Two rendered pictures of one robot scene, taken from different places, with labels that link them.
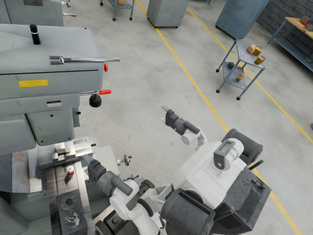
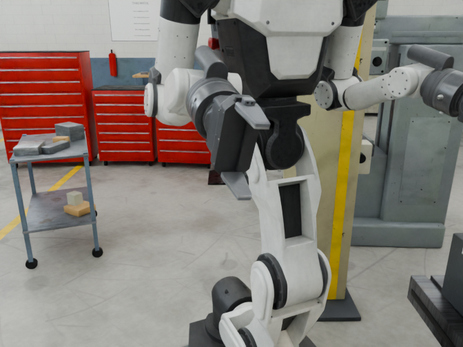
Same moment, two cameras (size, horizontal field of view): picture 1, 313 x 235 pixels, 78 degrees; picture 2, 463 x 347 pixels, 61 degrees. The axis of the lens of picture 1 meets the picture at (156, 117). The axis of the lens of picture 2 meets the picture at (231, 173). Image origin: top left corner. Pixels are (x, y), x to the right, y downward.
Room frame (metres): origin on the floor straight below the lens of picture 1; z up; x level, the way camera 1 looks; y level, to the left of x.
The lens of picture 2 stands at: (1.26, 0.27, 1.60)
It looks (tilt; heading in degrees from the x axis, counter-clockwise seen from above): 19 degrees down; 220
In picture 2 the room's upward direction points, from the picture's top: straight up
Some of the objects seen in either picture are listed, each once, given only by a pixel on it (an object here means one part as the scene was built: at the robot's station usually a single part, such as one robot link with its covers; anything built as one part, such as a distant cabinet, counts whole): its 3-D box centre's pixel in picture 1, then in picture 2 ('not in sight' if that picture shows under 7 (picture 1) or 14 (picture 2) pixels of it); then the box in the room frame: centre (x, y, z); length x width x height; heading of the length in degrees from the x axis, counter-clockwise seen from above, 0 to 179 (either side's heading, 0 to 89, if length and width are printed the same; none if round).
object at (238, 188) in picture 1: (212, 188); (268, 23); (0.41, -0.33, 1.63); 0.34 x 0.30 x 0.36; 154
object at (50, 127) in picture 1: (51, 114); not in sight; (0.53, 0.52, 1.47); 0.21 x 0.19 x 0.32; 41
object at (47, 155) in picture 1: (65, 150); not in sight; (0.58, 0.51, 0.99); 0.35 x 0.15 x 0.11; 132
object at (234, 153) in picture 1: (226, 155); not in sight; (0.44, -0.28, 1.84); 0.10 x 0.07 x 0.09; 154
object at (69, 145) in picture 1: (69, 147); not in sight; (0.60, 0.49, 1.02); 0.15 x 0.06 x 0.04; 42
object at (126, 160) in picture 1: (122, 161); not in sight; (0.86, 0.13, 0.63); 0.16 x 0.12 x 0.12; 131
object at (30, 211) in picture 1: (71, 183); not in sight; (0.55, 0.49, 0.43); 0.81 x 0.32 x 0.60; 131
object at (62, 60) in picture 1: (87, 59); not in sight; (0.55, 0.32, 1.89); 0.24 x 0.04 x 0.01; 130
